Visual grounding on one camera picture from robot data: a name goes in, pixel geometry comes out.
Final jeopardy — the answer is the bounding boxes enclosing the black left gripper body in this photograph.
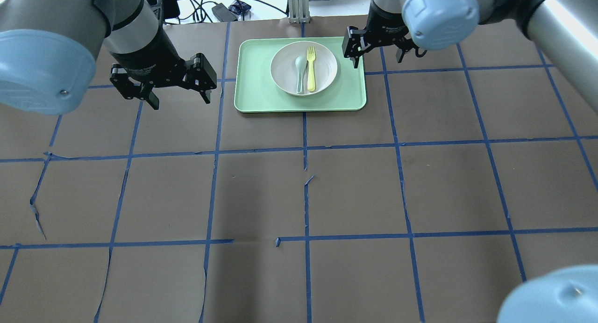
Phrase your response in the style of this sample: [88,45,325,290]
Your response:
[110,31,217,101]

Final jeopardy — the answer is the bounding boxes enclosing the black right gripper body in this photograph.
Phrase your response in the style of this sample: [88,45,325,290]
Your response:
[342,10,421,60]

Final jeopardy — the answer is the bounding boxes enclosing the pale green plastic spoon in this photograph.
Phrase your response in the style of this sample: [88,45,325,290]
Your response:
[295,55,307,94]

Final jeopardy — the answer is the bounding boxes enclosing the cream round plate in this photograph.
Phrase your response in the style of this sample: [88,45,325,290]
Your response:
[271,41,340,97]

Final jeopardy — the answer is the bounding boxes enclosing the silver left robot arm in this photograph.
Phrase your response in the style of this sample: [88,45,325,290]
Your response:
[0,0,217,115]

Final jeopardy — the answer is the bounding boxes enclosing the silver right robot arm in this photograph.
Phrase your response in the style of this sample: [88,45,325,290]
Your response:
[342,0,598,323]

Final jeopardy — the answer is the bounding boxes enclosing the light green plastic tray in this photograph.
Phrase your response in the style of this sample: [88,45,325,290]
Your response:
[234,37,367,114]

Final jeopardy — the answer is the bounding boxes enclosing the black power adapter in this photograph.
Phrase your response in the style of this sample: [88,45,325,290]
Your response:
[211,3,238,22]

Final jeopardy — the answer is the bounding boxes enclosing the aluminium frame post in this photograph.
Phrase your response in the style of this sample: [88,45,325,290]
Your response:
[287,0,311,23]

